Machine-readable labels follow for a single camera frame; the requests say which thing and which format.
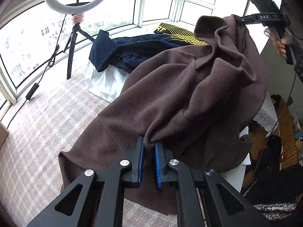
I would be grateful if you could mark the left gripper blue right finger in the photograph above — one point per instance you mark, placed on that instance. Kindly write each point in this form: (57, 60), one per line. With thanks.
(165, 177)

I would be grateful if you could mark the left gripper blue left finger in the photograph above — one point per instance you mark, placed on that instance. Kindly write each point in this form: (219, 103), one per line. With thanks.
(133, 178)

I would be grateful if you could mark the brown fleece garment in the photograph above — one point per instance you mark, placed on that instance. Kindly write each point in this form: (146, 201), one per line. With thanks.
(195, 99)

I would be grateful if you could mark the right hand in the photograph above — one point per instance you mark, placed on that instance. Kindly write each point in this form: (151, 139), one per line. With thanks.
(280, 45)

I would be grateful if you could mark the black yellow patterned garment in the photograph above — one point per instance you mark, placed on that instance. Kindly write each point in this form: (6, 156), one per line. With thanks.
(180, 35)

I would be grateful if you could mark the navy blue garment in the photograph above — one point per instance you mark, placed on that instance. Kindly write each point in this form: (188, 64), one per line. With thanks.
(127, 53)

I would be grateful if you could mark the pink plaid tablecloth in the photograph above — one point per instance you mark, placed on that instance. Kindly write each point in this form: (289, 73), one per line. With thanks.
(39, 129)

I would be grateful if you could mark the black sparkly tweed clothing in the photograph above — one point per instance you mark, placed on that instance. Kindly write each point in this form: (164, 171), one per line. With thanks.
(279, 197)

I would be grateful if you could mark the wooden slatted panel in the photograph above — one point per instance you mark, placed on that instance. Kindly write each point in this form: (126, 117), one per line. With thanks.
(285, 130)

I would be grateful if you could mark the wooden board panel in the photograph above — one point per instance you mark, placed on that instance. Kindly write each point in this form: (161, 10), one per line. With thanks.
(3, 134)

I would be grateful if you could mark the black tripod stand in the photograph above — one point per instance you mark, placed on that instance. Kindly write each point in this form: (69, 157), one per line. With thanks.
(77, 19)

